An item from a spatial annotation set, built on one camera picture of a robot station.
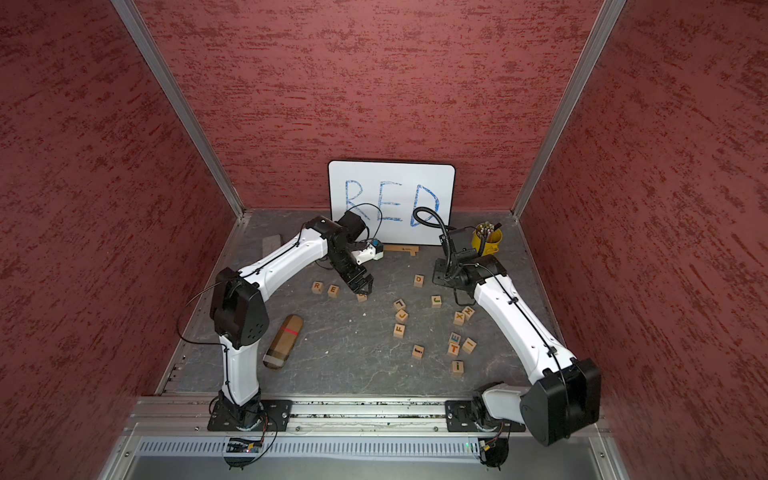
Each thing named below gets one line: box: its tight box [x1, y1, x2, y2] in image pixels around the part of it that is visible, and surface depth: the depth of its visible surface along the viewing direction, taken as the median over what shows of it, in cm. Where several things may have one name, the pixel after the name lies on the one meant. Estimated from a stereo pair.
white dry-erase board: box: [329, 160, 456, 245], surface depth 97 cm
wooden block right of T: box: [462, 337, 477, 355], surface depth 85 cm
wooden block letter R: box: [311, 281, 324, 295], surface depth 97 cm
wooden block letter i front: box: [452, 360, 465, 373], surface depth 82 cm
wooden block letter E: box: [327, 284, 340, 299], surface depth 97 cm
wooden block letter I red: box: [412, 344, 425, 360], surface depth 85 cm
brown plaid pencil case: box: [263, 314, 304, 369], surface depth 84 cm
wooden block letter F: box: [393, 323, 406, 339], surface depth 89 cm
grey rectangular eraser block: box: [262, 234, 281, 257], surface depth 108 cm
